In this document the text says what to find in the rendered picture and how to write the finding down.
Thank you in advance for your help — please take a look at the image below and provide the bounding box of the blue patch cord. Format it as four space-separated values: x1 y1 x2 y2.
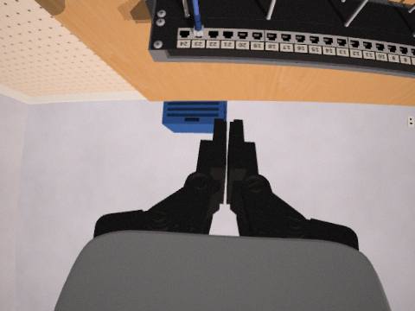
192 0 201 22

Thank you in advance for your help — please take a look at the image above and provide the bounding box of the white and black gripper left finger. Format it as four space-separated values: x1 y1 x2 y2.
93 118 227 238

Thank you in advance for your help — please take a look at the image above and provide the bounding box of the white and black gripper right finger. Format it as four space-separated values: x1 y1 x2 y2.
227 119 359 250

